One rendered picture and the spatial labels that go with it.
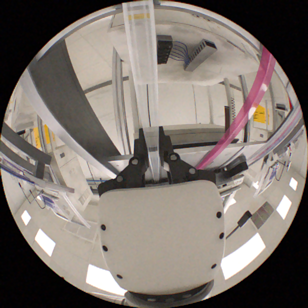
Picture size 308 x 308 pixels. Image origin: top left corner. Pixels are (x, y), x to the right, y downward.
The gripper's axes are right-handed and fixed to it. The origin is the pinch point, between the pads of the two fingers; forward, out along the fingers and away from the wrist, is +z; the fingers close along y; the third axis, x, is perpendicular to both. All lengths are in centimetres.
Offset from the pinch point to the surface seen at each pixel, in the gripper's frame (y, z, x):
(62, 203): -96, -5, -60
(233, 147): 16.6, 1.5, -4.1
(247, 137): 60, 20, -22
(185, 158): 5.6, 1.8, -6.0
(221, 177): 22.6, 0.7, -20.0
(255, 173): 135, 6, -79
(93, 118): -8.0, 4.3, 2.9
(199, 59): 23.3, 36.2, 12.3
